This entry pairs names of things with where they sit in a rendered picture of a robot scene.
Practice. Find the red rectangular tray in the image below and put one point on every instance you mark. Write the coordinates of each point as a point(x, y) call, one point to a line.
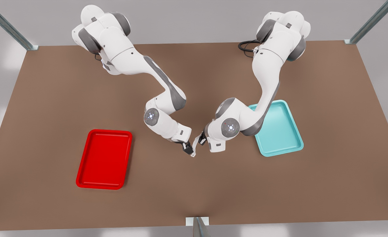
point(104, 159)

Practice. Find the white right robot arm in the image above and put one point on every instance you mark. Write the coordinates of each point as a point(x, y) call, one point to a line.
point(124, 56)

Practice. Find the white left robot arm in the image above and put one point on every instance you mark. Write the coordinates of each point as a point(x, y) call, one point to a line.
point(269, 62)

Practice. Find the silver frame post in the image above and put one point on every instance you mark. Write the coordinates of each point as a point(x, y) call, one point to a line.
point(6, 24)
point(199, 227)
point(372, 21)

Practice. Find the white drainage pipe clamp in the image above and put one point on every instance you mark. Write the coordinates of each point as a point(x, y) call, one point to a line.
point(195, 146)

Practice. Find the cyan rectangular tray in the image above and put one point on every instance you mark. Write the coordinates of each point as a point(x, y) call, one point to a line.
point(281, 130)

